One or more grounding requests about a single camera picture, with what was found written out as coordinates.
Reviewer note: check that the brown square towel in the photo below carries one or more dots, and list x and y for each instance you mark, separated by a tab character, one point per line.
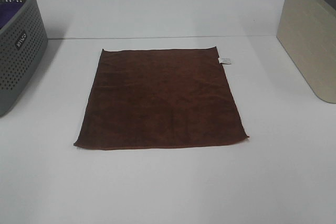
171	98

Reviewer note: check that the white towel care label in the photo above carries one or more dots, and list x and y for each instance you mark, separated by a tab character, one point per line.
224	61

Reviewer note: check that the beige plastic bin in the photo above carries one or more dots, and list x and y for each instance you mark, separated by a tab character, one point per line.
307	33

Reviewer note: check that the grey perforated plastic basket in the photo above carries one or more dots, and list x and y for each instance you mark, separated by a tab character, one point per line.
23	44

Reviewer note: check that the purple cloth in basket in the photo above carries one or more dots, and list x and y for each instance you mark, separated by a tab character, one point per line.
8	10

